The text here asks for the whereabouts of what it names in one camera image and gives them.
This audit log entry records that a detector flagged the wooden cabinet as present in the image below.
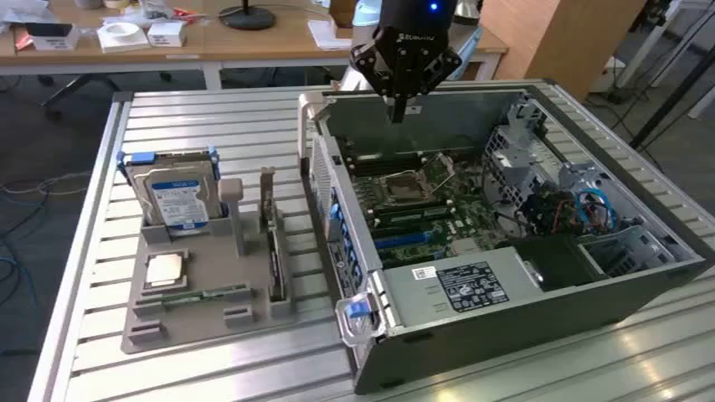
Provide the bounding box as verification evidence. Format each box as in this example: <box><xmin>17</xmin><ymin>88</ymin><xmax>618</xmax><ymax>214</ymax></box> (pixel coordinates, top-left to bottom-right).
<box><xmin>477</xmin><ymin>0</ymin><xmax>667</xmax><ymax>104</ymax></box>

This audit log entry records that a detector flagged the clear case latch blue tab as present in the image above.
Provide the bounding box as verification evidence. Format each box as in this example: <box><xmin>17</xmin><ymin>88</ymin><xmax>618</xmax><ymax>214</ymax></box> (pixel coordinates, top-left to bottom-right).
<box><xmin>333</xmin><ymin>288</ymin><xmax>388</xmax><ymax>348</ymax></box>

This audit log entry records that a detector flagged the grey power supply unit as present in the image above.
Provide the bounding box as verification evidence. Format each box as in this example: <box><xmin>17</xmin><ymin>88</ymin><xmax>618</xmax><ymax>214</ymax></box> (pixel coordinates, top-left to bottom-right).
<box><xmin>383</xmin><ymin>246</ymin><xmax>547</xmax><ymax>330</ymax></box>

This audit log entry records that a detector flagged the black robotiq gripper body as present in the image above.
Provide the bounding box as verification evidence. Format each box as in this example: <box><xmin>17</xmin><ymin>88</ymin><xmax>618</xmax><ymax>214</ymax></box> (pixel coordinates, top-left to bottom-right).
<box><xmin>372</xmin><ymin>0</ymin><xmax>455</xmax><ymax>96</ymax></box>

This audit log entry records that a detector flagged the CPU socket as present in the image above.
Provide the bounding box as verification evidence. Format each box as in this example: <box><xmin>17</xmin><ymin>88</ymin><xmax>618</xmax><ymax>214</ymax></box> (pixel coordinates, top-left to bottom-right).
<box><xmin>379</xmin><ymin>173</ymin><xmax>429</xmax><ymax>202</ymax></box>

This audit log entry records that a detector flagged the white tape roll in tray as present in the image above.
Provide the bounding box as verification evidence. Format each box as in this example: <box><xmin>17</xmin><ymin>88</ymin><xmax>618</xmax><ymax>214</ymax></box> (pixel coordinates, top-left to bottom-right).
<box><xmin>96</xmin><ymin>23</ymin><xmax>151</xmax><ymax>54</ymax></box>

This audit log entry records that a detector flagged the blue data wire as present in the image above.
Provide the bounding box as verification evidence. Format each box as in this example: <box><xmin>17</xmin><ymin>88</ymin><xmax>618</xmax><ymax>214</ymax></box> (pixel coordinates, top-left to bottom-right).
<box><xmin>574</xmin><ymin>189</ymin><xmax>620</xmax><ymax>232</ymax></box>

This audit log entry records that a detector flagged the hard disk with blue caddy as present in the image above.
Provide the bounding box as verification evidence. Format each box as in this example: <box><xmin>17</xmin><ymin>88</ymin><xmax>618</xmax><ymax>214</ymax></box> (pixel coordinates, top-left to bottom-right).
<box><xmin>116</xmin><ymin>146</ymin><xmax>220</xmax><ymax>232</ymax></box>

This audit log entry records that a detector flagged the metal socket cover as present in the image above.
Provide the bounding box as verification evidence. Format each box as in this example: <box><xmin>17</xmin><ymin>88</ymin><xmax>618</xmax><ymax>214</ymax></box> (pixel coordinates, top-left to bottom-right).
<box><xmin>419</xmin><ymin>152</ymin><xmax>457</xmax><ymax>188</ymax></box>

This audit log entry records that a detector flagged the metal disk bay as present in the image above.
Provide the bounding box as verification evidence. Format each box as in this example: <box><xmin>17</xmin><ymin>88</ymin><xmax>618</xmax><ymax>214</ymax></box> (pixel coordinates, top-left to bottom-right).
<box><xmin>578</xmin><ymin>225</ymin><xmax>683</xmax><ymax>286</ymax></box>

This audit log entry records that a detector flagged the perforated metal drive cage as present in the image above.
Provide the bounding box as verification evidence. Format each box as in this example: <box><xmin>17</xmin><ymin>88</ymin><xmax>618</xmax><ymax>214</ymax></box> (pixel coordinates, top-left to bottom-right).
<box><xmin>483</xmin><ymin>100</ymin><xmax>566</xmax><ymax>210</ymax></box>

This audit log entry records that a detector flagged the CPU with metal lid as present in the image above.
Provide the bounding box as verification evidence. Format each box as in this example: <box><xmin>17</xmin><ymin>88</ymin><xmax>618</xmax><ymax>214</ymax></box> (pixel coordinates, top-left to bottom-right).
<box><xmin>144</xmin><ymin>252</ymin><xmax>187</xmax><ymax>289</ymax></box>

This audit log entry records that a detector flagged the dark grey open PC case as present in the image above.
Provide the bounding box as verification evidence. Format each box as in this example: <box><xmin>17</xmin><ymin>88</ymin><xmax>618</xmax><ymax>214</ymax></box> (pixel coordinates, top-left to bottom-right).
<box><xmin>295</xmin><ymin>79</ymin><xmax>715</xmax><ymax>395</ymax></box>

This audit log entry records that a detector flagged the wooden desk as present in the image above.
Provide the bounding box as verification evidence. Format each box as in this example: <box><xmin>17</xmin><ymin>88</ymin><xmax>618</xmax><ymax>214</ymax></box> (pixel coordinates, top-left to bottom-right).
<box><xmin>0</xmin><ymin>0</ymin><xmax>511</xmax><ymax>79</ymax></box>

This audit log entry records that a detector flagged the black round lamp base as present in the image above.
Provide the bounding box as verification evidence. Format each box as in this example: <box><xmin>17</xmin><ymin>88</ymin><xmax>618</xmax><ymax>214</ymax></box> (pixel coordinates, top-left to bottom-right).
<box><xmin>217</xmin><ymin>0</ymin><xmax>279</xmax><ymax>30</ymax></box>

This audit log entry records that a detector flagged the nvidia graphics card with bracket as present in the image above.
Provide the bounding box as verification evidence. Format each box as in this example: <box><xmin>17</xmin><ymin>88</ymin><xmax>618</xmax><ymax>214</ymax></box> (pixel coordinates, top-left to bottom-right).
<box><xmin>259</xmin><ymin>166</ymin><xmax>289</xmax><ymax>303</ymax></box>

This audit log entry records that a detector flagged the white box with dark lid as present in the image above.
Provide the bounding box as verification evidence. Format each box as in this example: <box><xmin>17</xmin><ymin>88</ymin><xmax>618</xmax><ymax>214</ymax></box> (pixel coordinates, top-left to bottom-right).
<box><xmin>24</xmin><ymin>23</ymin><xmax>79</xmax><ymax>52</ymax></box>

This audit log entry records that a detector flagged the green motherboard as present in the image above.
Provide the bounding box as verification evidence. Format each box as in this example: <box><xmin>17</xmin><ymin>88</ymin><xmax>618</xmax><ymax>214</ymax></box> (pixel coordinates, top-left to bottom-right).
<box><xmin>343</xmin><ymin>148</ymin><xmax>507</xmax><ymax>271</ymax></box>

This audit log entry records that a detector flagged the grey printed parts rack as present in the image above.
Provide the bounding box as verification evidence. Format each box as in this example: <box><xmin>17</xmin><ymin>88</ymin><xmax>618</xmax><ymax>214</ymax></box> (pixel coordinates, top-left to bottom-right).
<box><xmin>120</xmin><ymin>165</ymin><xmax>299</xmax><ymax>355</ymax></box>

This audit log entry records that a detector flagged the green RAM stick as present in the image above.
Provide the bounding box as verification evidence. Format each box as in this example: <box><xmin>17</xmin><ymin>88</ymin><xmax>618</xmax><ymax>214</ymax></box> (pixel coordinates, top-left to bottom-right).
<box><xmin>381</xmin><ymin>207</ymin><xmax>448</xmax><ymax>227</ymax></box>
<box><xmin>139</xmin><ymin>284</ymin><xmax>248</xmax><ymax>306</ymax></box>

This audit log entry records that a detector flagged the blue expansion slot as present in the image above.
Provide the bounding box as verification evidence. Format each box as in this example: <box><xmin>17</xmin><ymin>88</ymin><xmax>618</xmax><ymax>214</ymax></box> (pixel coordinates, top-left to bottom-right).
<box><xmin>375</xmin><ymin>231</ymin><xmax>429</xmax><ymax>251</ymax></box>

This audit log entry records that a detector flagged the small white carton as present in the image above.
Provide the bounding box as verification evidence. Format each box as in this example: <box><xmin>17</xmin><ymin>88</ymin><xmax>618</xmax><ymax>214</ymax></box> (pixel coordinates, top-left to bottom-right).
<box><xmin>147</xmin><ymin>20</ymin><xmax>189</xmax><ymax>48</ymax></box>

